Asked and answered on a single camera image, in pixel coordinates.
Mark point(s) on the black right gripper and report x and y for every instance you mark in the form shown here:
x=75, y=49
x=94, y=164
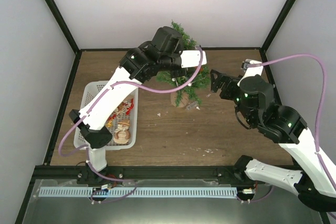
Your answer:
x=217, y=84

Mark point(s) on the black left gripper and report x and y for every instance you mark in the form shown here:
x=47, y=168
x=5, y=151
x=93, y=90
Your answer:
x=179, y=72

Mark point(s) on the white ball string lights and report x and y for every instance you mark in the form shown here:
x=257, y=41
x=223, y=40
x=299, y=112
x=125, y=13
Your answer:
x=196, y=81

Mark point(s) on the white perforated plastic basket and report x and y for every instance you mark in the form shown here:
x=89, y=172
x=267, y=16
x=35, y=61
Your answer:
x=90, y=91

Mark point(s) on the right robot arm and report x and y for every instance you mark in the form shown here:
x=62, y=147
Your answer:
x=254, y=100

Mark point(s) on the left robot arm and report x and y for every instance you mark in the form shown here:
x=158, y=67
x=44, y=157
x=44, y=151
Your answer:
x=164, y=52

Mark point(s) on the clear plastic battery box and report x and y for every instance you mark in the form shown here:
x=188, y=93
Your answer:
x=192, y=105

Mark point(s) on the red ribbon bow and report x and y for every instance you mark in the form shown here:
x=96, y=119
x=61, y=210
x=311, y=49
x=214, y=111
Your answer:
x=128, y=104

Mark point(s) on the wooden snowman figurine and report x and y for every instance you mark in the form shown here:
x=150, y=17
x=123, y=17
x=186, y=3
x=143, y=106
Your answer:
x=122, y=133

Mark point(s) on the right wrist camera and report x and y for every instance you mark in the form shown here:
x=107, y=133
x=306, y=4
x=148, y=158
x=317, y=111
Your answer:
x=251, y=68

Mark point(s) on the white slotted cable duct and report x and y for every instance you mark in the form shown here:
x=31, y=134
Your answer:
x=141, y=192

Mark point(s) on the black aluminium front rail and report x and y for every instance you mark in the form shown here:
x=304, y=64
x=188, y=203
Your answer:
x=83, y=175

